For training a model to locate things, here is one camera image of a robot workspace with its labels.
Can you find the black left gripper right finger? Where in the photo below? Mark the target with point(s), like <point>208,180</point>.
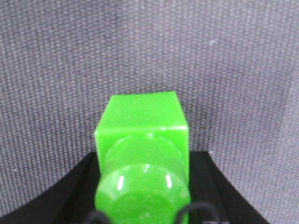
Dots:
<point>214,200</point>

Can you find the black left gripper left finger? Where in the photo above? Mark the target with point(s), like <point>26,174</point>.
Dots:
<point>69,201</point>

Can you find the green plastic block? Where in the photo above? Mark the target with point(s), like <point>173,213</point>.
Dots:
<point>142,145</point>

